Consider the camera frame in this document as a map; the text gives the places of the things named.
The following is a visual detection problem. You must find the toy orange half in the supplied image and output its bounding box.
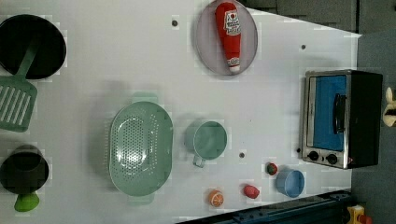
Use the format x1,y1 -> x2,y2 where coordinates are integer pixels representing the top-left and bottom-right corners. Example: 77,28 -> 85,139
208,189 -> 224,207

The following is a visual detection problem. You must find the black round pan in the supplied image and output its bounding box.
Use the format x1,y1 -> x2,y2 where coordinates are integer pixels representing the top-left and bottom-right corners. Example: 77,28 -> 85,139
0,14 -> 66,80

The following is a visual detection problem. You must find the green toy pear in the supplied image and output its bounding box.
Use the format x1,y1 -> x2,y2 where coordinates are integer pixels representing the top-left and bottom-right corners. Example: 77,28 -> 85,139
14,192 -> 40,212

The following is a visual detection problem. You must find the blue small bowl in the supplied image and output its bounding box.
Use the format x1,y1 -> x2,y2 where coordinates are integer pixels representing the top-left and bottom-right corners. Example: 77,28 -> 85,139
276,169 -> 304,198

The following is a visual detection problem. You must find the yellow peeled toy banana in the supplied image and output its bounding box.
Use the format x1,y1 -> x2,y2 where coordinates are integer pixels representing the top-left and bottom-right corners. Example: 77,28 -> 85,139
383,88 -> 396,127

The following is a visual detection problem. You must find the grey round plate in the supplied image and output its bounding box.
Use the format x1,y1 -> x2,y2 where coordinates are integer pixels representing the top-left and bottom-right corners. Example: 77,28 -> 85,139
195,0 -> 258,76

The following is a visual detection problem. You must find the red toy fruit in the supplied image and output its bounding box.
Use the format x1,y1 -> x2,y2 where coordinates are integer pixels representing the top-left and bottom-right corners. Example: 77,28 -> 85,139
243,185 -> 260,199

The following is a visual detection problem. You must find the yellow red toy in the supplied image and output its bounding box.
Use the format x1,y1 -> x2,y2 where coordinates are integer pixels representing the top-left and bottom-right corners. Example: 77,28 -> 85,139
347,205 -> 373,224

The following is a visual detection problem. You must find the green perforated colander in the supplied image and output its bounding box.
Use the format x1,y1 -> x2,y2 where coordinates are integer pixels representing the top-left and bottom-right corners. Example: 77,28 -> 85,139
108,92 -> 174,205

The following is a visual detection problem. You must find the black cylindrical pot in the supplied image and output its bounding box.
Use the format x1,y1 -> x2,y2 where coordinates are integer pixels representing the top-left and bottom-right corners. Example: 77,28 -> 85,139
1,145 -> 50,194

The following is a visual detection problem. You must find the blue metal frame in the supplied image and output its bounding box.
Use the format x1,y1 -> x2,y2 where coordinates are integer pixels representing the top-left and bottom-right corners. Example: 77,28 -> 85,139
178,190 -> 354,224

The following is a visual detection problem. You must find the red plush ketchup bottle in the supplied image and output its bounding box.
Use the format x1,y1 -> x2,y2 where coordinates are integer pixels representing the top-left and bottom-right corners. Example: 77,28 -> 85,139
215,2 -> 242,73

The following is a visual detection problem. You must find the green slotted spatula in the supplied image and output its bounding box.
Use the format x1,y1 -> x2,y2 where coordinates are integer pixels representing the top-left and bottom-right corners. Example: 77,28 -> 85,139
0,40 -> 39,133

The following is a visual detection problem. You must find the green cup with handle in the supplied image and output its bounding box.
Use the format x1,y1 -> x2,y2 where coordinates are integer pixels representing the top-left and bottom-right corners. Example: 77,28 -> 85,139
185,119 -> 228,168

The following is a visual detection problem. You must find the silver black toaster oven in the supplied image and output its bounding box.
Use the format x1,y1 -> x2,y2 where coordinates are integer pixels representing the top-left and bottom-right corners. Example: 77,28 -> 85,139
301,70 -> 383,169

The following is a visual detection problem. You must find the toy strawberry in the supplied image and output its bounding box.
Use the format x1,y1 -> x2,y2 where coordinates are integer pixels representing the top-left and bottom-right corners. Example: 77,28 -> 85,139
266,162 -> 277,175

